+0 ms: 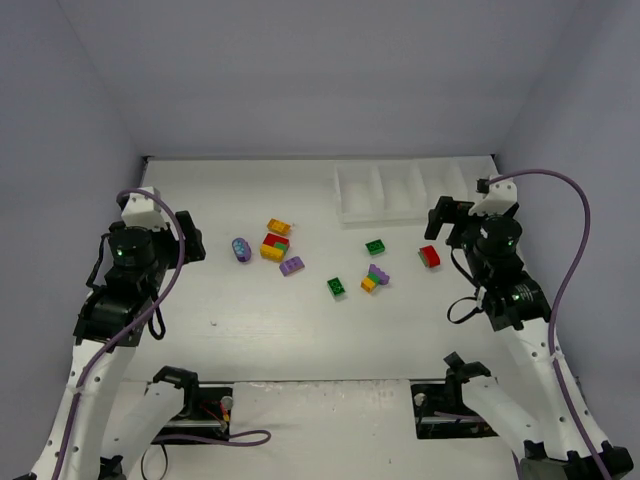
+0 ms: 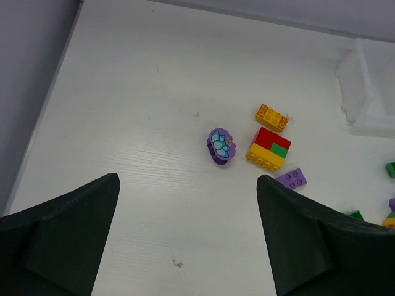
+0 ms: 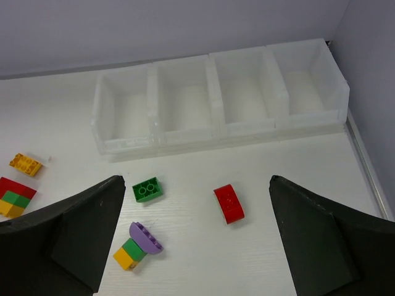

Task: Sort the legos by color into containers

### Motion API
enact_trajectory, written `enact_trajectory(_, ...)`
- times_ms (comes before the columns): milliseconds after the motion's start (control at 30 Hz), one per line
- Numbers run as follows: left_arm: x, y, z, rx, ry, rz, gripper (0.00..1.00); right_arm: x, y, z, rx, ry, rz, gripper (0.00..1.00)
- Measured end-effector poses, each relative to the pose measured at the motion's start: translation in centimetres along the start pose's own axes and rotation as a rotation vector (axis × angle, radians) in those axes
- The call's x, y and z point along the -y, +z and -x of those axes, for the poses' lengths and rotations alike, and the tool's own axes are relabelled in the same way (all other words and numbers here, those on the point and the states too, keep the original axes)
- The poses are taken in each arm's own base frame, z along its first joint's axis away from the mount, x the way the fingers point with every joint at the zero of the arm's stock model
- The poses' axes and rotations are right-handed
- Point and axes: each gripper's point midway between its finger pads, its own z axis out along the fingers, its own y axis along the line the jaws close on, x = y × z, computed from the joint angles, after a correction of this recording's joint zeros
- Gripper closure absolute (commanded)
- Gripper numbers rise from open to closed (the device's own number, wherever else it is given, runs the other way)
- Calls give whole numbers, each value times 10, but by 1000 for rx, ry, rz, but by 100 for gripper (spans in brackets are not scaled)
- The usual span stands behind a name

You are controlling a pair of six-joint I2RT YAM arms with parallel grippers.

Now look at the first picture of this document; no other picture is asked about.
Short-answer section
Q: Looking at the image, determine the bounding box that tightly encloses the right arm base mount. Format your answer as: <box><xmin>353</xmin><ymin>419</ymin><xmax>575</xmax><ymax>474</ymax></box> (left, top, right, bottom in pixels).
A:
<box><xmin>410</xmin><ymin>352</ymin><xmax>497</xmax><ymax>440</ymax></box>

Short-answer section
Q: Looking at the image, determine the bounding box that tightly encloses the purple green yellow lego stack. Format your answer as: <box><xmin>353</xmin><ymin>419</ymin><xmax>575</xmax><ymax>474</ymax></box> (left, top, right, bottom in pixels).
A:
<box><xmin>361</xmin><ymin>264</ymin><xmax>390</xmax><ymax>293</ymax></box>

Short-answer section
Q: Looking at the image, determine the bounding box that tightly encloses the green printed lego brick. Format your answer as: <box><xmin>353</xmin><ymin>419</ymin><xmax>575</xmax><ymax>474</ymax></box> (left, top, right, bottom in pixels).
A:
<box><xmin>327</xmin><ymin>277</ymin><xmax>346</xmax><ymax>300</ymax></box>
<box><xmin>365</xmin><ymin>239</ymin><xmax>386</xmax><ymax>256</ymax></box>

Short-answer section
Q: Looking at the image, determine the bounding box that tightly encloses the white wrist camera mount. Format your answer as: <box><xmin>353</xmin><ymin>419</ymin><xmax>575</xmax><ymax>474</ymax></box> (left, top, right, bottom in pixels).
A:
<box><xmin>469</xmin><ymin>178</ymin><xmax>517</xmax><ymax>217</ymax></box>
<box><xmin>119</xmin><ymin>193</ymin><xmax>168</xmax><ymax>232</ymax></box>

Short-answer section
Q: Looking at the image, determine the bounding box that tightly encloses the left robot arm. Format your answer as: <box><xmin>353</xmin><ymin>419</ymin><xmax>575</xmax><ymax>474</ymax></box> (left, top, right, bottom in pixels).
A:
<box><xmin>26</xmin><ymin>211</ymin><xmax>206</xmax><ymax>479</ymax></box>

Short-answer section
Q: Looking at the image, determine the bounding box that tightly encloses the clear divided sorting tray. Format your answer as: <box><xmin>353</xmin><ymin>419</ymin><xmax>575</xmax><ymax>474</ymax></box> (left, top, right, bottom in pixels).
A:
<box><xmin>334</xmin><ymin>156</ymin><xmax>498</xmax><ymax>227</ymax></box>

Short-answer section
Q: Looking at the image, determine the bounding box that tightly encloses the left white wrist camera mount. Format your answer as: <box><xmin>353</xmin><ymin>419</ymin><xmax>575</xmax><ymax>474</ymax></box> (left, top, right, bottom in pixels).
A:
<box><xmin>119</xmin><ymin>193</ymin><xmax>168</xmax><ymax>232</ymax></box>

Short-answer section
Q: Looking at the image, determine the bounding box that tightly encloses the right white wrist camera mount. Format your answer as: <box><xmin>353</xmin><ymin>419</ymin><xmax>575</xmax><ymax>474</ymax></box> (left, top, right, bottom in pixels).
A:
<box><xmin>469</xmin><ymin>178</ymin><xmax>517</xmax><ymax>217</ymax></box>

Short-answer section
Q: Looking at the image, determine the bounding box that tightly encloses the purple sloped lego brick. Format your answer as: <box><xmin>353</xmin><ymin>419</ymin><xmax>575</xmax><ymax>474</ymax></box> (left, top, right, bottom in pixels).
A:
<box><xmin>279</xmin><ymin>256</ymin><xmax>305</xmax><ymax>277</ymax></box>

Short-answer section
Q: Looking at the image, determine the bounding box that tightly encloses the red yellow green lego stack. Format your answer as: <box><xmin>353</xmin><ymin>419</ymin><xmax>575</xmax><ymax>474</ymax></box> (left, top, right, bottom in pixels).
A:
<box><xmin>259</xmin><ymin>233</ymin><xmax>290</xmax><ymax>262</ymax></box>

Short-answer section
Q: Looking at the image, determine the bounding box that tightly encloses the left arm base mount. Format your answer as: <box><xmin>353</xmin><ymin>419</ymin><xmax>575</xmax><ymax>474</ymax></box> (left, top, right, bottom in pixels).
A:
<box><xmin>148</xmin><ymin>366</ymin><xmax>234</xmax><ymax>445</ymax></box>

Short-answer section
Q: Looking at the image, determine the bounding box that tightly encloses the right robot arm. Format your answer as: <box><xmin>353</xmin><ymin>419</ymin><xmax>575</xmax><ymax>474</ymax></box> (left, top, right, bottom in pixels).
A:
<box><xmin>425</xmin><ymin>196</ymin><xmax>634</xmax><ymax>479</ymax></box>

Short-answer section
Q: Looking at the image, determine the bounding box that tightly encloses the yellow striped lego brick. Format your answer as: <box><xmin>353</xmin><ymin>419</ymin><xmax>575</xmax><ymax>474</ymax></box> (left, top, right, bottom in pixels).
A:
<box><xmin>267</xmin><ymin>218</ymin><xmax>291</xmax><ymax>236</ymax></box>

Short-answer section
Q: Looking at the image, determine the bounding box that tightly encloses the purple flower lego brick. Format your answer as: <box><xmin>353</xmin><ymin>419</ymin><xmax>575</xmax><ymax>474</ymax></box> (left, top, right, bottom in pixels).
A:
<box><xmin>232</xmin><ymin>237</ymin><xmax>252</xmax><ymax>263</ymax></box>

